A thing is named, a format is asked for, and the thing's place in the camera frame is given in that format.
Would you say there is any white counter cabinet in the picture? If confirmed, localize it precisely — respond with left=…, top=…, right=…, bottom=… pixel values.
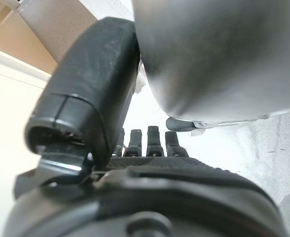
left=0, top=0, right=135, bottom=178

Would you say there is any silver left robot leg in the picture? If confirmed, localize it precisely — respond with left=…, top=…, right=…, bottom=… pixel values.
left=132, top=0, right=290, bottom=129

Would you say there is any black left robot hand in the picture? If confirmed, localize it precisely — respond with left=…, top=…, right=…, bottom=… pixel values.
left=3, top=17, right=283, bottom=237

